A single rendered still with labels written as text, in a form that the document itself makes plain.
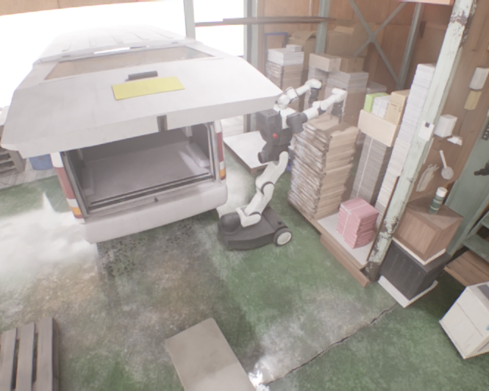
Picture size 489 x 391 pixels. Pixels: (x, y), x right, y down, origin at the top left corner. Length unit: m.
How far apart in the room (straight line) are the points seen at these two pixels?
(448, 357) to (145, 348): 2.33
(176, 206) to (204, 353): 1.34
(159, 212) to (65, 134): 1.64
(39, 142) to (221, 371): 1.68
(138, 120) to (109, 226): 1.65
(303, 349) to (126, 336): 1.38
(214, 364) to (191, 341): 0.23
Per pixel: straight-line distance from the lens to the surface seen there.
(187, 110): 1.34
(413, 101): 2.68
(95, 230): 2.84
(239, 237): 2.88
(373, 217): 2.95
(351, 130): 2.91
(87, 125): 1.33
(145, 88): 1.53
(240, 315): 2.54
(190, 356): 2.19
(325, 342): 2.50
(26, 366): 2.69
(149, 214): 2.79
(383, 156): 2.94
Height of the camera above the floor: 2.18
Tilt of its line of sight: 36 degrees down
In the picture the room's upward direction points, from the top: straight up
